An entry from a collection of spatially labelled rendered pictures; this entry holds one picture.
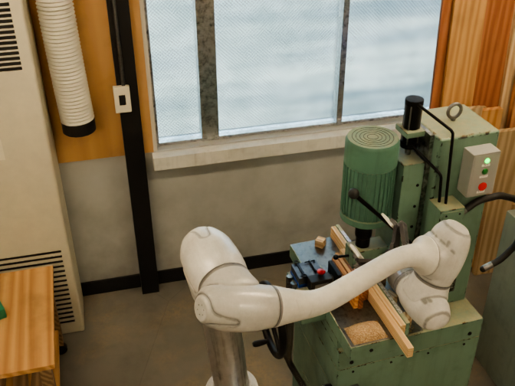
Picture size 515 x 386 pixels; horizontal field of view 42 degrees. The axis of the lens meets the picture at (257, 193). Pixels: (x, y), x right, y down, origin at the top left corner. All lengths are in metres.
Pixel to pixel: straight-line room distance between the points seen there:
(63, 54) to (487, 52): 2.11
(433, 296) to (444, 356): 0.89
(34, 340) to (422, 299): 1.72
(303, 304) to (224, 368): 0.38
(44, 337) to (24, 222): 0.61
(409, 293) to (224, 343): 0.50
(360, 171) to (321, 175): 1.62
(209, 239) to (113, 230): 2.11
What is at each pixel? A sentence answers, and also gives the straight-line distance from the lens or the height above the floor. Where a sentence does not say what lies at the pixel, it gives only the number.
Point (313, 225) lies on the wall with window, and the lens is 3.97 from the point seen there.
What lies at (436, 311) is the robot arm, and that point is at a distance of 1.81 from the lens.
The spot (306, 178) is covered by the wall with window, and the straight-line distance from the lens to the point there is 3.77.
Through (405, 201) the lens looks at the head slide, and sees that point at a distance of 2.32.
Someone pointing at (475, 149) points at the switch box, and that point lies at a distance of 2.27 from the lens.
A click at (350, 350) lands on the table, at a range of 2.30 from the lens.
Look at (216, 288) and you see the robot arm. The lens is 1.51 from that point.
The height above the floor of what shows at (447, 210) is 1.30.
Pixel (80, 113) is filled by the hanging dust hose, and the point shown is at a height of 1.20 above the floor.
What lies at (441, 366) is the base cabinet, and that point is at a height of 0.60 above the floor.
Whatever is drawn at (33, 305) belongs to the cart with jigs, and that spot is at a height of 0.53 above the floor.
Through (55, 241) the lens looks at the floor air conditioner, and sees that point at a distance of 3.38.
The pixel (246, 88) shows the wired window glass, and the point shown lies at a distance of 3.51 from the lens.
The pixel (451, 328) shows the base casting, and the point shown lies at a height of 0.79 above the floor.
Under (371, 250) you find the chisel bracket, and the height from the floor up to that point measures 1.07.
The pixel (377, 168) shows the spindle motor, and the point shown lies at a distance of 2.17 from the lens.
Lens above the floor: 2.51
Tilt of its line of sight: 32 degrees down
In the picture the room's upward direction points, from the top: straight up
